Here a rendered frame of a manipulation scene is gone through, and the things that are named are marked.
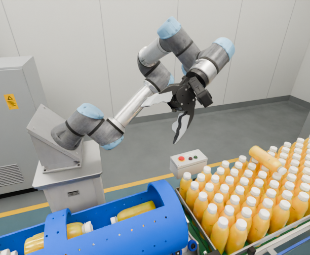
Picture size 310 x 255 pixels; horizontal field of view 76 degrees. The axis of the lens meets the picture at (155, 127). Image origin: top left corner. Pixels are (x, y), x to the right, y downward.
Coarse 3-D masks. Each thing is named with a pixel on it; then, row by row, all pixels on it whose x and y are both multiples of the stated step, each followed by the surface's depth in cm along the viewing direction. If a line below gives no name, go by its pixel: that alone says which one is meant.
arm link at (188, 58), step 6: (192, 42) 66; (192, 48) 66; (198, 48) 68; (186, 54) 66; (192, 54) 66; (198, 54) 65; (180, 60) 69; (186, 60) 68; (192, 60) 67; (186, 66) 70; (186, 72) 73
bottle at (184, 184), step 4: (184, 180) 105; (188, 180) 104; (180, 184) 107; (184, 184) 105; (188, 184) 105; (180, 188) 108; (184, 188) 105; (180, 192) 109; (184, 192) 107; (184, 196) 108; (184, 200) 110
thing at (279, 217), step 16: (304, 144) 137; (288, 160) 122; (304, 160) 120; (240, 176) 113; (256, 176) 108; (272, 176) 107; (256, 208) 94; (272, 208) 91; (304, 208) 93; (272, 224) 94; (288, 224) 101
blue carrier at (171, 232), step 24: (144, 192) 94; (168, 192) 78; (48, 216) 71; (72, 216) 84; (96, 216) 89; (144, 216) 70; (168, 216) 72; (0, 240) 76; (24, 240) 79; (48, 240) 62; (72, 240) 63; (96, 240) 64; (120, 240) 65; (144, 240) 68; (168, 240) 71
